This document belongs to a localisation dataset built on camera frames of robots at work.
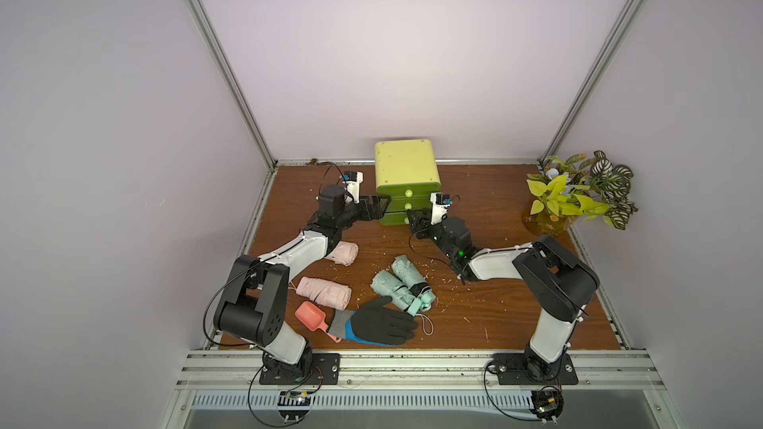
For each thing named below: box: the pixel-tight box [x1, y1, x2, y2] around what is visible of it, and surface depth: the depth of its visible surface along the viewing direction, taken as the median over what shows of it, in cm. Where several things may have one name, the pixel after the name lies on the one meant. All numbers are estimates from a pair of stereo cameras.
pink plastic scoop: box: [295, 300, 342, 344], surface depth 83 cm
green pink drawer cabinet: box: [374, 139, 443, 227], surface depth 92 cm
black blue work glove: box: [326, 295, 419, 347], surface depth 81 cm
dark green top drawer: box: [375, 181, 442, 197], surface depth 89 cm
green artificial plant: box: [527, 149, 638, 231], surface depth 83 cm
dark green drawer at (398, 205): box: [384, 196, 432, 213], surface depth 91 cm
